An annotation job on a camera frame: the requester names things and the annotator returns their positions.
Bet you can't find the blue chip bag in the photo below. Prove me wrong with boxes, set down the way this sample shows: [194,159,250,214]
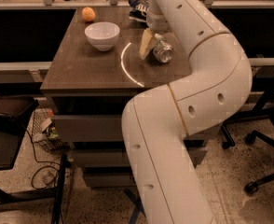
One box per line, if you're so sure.
[129,0,149,22]

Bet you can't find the grey drawer cabinet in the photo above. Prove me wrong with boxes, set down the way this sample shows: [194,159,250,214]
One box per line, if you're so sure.
[39,6,222,189]

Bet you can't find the middle grey drawer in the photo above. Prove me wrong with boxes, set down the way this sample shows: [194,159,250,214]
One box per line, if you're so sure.
[70,142,209,169]

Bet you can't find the top grey drawer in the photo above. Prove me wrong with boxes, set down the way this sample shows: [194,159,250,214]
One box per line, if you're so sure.
[53,115,123,142]

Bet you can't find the black office chair base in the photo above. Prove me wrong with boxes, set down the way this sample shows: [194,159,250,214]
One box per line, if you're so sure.
[220,65,274,196]

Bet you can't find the blue tape cross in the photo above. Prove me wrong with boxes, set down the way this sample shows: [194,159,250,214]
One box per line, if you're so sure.
[123,189,145,224]

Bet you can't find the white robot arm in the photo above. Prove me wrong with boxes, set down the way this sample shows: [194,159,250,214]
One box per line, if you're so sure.
[122,0,252,224]

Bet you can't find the white ceramic bowl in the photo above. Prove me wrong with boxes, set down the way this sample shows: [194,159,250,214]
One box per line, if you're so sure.
[85,21,120,51]

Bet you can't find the grey drawer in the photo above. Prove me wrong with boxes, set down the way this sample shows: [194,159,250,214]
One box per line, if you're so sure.
[83,170,135,188]
[53,115,123,142]
[70,142,209,169]

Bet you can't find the black chair on left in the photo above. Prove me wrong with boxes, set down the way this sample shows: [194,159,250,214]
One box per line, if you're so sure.
[0,93,70,224]

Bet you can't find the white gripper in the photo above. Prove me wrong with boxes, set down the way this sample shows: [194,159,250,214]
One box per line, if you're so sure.
[139,0,169,60]

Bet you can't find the bottom grey drawer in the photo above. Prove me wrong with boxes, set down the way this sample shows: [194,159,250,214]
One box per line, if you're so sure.
[83,170,135,188]

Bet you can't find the wire waste basket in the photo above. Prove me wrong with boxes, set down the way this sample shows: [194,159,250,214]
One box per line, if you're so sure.
[32,108,68,152]

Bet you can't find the silver 7up soda can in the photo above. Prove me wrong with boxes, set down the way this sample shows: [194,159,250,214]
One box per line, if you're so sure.
[153,34,173,63]

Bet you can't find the black floor cable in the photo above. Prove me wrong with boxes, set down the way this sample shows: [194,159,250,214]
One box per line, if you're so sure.
[25,128,62,190]

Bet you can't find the orange fruit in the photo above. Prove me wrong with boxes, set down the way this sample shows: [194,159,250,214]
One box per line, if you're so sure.
[82,7,95,22]

